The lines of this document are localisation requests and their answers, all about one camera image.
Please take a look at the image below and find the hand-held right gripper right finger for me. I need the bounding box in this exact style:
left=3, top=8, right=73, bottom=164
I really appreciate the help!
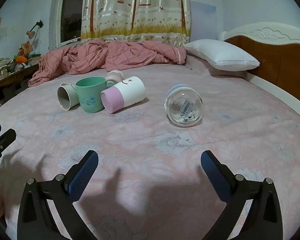
left=200, top=150, right=283, bottom=240

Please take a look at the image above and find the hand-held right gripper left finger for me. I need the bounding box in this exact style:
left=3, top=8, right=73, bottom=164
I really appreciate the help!
left=17, top=150, right=99, bottom=240

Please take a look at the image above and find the clear glass cup blue band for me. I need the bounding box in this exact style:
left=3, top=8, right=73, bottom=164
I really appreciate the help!
left=164, top=84, right=205, bottom=128

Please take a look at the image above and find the green plastic cup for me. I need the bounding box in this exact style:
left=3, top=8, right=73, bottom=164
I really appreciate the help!
left=75, top=77, right=107, bottom=114

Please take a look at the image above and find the pink and white smiley cup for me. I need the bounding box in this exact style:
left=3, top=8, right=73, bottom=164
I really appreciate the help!
left=101, top=76, right=146, bottom=114

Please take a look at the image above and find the small pink white cup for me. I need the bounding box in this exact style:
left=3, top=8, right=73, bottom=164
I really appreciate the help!
left=105, top=70, right=124, bottom=89

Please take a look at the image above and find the dark wooden desk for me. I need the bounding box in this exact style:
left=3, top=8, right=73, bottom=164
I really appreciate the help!
left=0, top=64, right=39, bottom=112

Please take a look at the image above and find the pink floral bed sheet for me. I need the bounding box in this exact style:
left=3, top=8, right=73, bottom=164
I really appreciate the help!
left=0, top=61, right=300, bottom=240

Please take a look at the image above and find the grey white mug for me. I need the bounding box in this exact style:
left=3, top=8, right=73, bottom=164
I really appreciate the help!
left=57, top=82, right=81, bottom=111

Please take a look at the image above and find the brown printed card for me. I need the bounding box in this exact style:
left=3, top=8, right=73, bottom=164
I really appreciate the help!
left=19, top=41, right=32, bottom=55

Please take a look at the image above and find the pink grey pillow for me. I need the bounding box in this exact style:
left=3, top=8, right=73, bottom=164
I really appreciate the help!
left=186, top=55, right=248, bottom=78

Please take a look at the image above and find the pink checked blanket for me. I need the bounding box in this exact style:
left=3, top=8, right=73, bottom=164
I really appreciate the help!
left=28, top=39, right=187, bottom=87

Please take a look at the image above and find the white pillow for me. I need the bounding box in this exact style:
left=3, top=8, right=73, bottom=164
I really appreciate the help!
left=184, top=39, right=261, bottom=71

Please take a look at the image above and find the white and wooden headboard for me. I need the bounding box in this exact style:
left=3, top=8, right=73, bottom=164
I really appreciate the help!
left=218, top=22, right=300, bottom=107

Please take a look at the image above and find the tree print curtain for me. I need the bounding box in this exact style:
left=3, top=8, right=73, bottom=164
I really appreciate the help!
left=80, top=0, right=192, bottom=47

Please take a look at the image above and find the pink shade wall lamp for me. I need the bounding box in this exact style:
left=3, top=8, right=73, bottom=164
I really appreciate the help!
left=26, top=20, right=44, bottom=40

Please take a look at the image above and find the white frame window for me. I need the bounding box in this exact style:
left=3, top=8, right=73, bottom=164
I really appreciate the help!
left=57, top=0, right=92, bottom=47

